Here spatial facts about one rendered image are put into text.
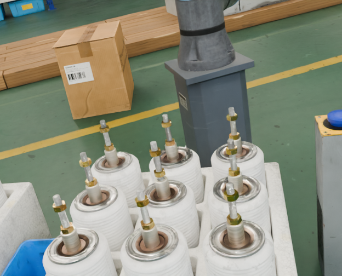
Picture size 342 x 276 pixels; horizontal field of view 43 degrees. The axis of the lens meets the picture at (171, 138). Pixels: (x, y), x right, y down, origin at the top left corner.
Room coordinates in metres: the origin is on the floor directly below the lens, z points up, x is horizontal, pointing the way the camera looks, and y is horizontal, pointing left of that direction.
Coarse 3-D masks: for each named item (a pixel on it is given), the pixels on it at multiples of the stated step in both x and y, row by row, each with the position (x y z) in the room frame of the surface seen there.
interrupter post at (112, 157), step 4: (108, 152) 0.73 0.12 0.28; (112, 152) 0.73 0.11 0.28; (116, 152) 0.74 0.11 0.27; (108, 156) 0.73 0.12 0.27; (112, 156) 0.73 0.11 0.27; (116, 156) 0.73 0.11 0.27; (108, 160) 0.73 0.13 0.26; (112, 160) 0.73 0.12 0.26; (116, 160) 0.73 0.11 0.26; (108, 164) 0.73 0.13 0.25; (112, 164) 0.73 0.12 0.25; (116, 164) 0.73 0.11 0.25
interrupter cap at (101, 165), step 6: (102, 156) 0.77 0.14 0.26; (120, 156) 0.76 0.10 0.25; (126, 156) 0.75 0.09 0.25; (96, 162) 0.75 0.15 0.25; (102, 162) 0.75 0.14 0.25; (120, 162) 0.74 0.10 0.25; (126, 162) 0.73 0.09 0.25; (96, 168) 0.72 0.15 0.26; (102, 168) 0.72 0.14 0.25; (108, 168) 0.72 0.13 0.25; (114, 168) 0.71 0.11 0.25; (120, 168) 0.71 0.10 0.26
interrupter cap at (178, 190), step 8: (152, 184) 0.63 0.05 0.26; (176, 184) 0.62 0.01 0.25; (144, 192) 0.61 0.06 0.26; (152, 192) 0.61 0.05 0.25; (176, 192) 0.59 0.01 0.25; (184, 192) 0.59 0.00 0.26; (152, 200) 0.58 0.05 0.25; (160, 200) 0.58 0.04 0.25; (168, 200) 0.57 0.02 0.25; (176, 200) 0.57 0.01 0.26
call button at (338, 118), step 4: (332, 112) 0.62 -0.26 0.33; (336, 112) 0.62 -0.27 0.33; (340, 112) 0.62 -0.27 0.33; (328, 116) 0.61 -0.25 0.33; (332, 116) 0.61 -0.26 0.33; (336, 116) 0.61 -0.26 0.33; (340, 116) 0.60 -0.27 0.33; (328, 120) 0.61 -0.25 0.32; (332, 120) 0.60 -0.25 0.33; (336, 120) 0.60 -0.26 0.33; (340, 120) 0.59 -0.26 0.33; (332, 124) 0.61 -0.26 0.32; (336, 124) 0.60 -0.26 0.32; (340, 124) 0.60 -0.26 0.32
